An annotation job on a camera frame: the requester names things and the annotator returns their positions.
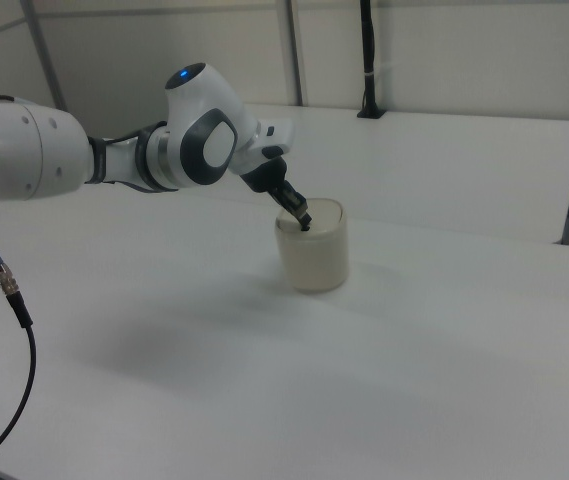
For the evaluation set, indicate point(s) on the black pole with clamp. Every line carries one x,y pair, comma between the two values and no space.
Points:
369,60

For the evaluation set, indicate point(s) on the white rectangular table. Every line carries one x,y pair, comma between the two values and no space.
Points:
439,170

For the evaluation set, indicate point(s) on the beige round trash bin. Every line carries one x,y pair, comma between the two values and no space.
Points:
314,260

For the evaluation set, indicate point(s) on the beige trash bin lid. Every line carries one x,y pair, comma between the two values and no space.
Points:
326,215

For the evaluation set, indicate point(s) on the silver metal frame post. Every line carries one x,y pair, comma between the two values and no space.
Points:
44,55
294,50

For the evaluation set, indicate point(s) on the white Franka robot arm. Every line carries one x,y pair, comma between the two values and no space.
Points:
114,150

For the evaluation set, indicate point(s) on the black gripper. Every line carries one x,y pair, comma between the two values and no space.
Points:
266,175

